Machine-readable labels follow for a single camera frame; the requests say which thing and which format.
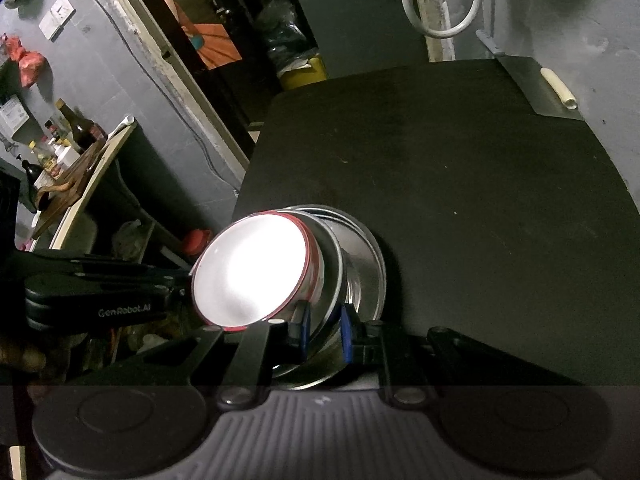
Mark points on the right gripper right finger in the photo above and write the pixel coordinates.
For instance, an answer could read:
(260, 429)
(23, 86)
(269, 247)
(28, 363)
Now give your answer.
(400, 362)

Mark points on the white wall switch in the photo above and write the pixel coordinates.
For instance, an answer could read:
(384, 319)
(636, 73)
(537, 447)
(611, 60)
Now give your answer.
(55, 18)

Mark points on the red bottle cap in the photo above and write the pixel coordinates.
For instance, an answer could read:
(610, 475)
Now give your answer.
(196, 241)

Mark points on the wooden side shelf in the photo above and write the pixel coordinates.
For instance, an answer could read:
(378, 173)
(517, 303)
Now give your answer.
(73, 191)

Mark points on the white bowl red rim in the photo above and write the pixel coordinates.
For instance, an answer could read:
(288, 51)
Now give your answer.
(255, 269)

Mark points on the red plastic bag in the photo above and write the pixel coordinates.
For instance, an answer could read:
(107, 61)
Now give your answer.
(30, 63)

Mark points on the large steel plate with sticker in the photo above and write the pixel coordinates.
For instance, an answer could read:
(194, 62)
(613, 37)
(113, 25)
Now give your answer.
(352, 296)

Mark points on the yellow bin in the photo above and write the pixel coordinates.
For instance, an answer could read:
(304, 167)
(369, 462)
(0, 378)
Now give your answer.
(302, 72)

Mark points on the orange patterned cloth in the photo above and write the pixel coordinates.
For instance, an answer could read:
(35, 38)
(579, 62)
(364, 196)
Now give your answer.
(200, 22)

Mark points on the dark cabinet box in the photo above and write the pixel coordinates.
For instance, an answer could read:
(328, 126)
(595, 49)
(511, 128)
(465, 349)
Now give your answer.
(362, 36)

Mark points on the dark glass bottle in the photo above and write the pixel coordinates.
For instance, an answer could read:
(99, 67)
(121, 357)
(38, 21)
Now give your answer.
(84, 131)

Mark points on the cleaver with cream handle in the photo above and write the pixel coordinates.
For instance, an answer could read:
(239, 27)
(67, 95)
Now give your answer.
(543, 88)

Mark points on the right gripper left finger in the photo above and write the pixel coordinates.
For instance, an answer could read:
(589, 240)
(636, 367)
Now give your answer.
(262, 346)

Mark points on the steel bowl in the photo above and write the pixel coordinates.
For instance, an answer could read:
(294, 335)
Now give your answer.
(322, 345)

